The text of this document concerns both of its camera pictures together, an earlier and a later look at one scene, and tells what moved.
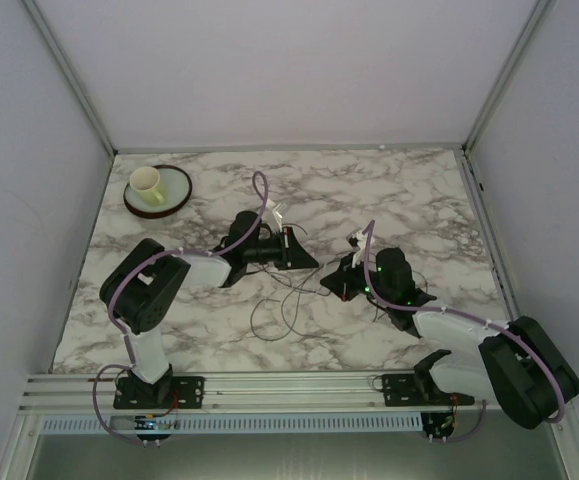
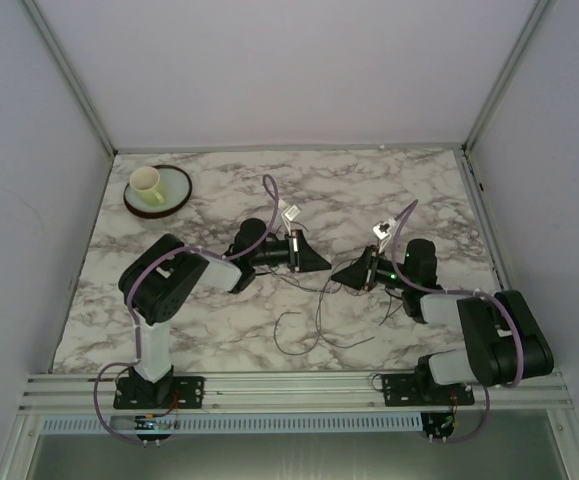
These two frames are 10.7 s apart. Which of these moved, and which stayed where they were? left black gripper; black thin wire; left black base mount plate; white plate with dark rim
Moved: black thin wire
Stayed: left black gripper; white plate with dark rim; left black base mount plate
